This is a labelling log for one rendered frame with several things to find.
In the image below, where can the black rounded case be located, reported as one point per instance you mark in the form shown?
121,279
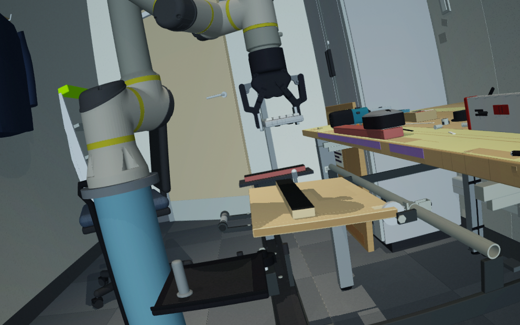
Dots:
382,119

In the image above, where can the grey long tube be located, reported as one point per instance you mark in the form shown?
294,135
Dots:
445,223

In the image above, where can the beige door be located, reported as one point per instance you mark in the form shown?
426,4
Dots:
201,126

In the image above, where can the grey tall cabinet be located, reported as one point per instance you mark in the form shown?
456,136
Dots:
391,58

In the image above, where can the black mouse platform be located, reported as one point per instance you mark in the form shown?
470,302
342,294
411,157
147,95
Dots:
215,282

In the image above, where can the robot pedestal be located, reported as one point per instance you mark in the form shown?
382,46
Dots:
127,252

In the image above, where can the white red control box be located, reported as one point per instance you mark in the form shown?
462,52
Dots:
508,113

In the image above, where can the grey knob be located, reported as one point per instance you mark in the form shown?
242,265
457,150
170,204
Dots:
224,220

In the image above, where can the white leaning board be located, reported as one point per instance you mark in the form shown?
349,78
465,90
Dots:
72,140

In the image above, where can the white stand post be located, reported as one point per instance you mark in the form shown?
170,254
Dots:
271,144

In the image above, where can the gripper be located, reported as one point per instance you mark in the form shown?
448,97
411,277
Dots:
269,72

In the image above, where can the tan flat box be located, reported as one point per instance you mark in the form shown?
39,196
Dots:
420,115

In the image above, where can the white box under desk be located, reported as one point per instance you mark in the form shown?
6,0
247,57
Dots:
503,192

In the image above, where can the red flat book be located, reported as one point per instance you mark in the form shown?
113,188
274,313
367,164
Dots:
368,132

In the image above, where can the teal box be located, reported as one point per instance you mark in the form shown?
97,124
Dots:
360,113

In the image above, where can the green block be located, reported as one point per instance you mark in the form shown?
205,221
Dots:
71,90

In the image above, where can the black tube clamp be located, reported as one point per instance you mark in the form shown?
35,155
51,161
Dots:
405,217

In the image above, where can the white peg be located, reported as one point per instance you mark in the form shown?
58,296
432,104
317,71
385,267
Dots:
180,277

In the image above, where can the wooden desk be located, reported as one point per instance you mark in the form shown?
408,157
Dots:
467,153

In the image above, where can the black short cylinder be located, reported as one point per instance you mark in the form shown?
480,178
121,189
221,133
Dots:
458,115

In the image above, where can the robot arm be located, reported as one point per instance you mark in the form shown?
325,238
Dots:
124,113

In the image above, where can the white round disc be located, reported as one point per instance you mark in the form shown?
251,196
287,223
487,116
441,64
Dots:
389,211

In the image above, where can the black keyboard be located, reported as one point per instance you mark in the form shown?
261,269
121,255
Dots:
294,198

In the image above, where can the dark blue jacket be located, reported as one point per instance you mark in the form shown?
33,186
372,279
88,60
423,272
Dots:
5,72

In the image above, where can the red riser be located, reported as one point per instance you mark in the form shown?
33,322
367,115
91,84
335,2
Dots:
273,175

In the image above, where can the wooden tray plate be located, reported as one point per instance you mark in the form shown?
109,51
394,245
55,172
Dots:
332,205

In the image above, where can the black box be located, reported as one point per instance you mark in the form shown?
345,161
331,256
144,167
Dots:
340,118

